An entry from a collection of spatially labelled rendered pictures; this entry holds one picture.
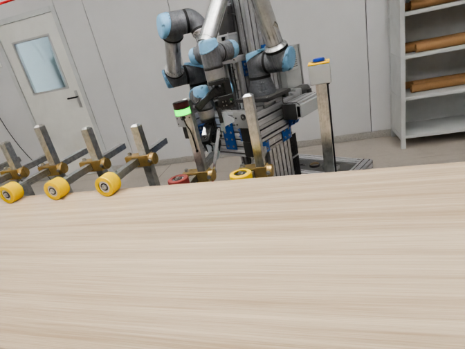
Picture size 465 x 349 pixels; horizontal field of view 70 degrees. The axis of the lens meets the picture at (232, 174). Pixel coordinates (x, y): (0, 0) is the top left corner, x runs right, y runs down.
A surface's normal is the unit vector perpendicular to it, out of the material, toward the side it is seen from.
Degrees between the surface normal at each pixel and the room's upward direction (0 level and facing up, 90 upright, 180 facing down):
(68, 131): 90
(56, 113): 90
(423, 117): 90
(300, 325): 0
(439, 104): 90
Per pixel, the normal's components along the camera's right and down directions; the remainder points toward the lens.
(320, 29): -0.18, 0.40
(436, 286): -0.20, -0.91
